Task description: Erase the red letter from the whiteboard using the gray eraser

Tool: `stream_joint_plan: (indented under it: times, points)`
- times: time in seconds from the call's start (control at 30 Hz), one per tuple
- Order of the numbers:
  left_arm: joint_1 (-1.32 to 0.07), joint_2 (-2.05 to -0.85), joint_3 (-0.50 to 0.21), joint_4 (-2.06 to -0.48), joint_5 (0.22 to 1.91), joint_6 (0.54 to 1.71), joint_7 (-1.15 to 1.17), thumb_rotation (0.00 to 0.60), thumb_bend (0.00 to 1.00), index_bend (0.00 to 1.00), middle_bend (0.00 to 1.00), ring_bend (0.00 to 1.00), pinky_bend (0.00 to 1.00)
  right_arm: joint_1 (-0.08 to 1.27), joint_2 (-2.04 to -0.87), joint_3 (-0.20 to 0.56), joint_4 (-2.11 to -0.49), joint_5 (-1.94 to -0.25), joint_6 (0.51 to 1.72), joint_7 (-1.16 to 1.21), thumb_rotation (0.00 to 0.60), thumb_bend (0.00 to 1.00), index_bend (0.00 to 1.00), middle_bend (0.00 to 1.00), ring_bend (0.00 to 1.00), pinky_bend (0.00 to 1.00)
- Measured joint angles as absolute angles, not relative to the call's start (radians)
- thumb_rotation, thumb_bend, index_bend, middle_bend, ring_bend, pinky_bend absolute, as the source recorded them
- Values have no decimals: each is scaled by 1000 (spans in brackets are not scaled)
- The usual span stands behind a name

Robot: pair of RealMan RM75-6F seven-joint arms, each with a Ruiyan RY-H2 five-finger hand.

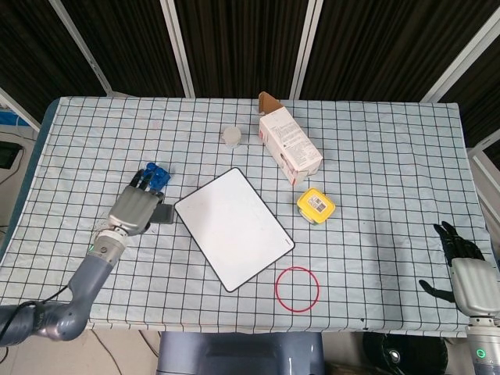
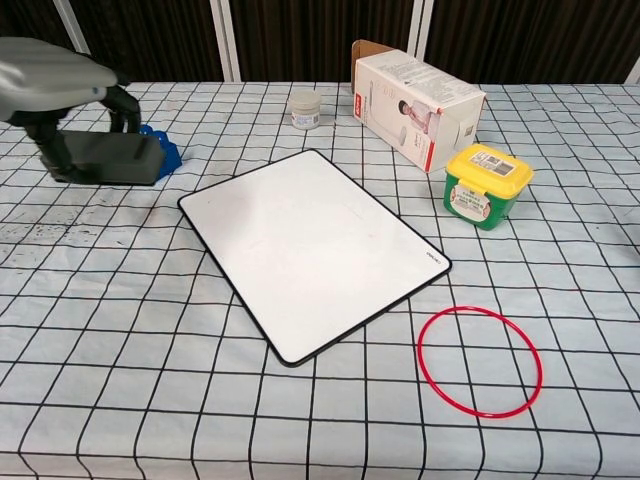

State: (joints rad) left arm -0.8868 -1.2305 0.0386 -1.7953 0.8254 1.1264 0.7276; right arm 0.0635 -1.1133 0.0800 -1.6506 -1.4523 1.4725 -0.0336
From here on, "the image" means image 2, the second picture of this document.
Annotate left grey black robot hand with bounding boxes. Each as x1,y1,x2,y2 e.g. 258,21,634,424
0,37,142,174

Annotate green tub with yellow lid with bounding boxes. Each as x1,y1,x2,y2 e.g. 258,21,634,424
443,143,534,231

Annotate dark grey board eraser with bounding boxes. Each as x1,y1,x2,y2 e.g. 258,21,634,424
49,130,167,188

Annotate white partition frame post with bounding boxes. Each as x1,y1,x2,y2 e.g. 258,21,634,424
53,0,94,56
208,0,242,83
406,0,435,66
623,47,640,85

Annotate white cardboard product box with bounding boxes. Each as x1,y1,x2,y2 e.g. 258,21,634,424
351,39,487,174

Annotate white dry-erase board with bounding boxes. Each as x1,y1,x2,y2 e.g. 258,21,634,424
177,148,454,369

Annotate thin red ring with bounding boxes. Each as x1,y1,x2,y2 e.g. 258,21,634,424
417,305,544,419

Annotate white black checkered tablecloth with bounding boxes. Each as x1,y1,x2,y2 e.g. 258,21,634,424
0,81,640,480

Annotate blue toy building block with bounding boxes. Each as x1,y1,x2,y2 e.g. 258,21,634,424
138,124,183,181

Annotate small white jar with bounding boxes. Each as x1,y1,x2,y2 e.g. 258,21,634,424
288,90,322,132

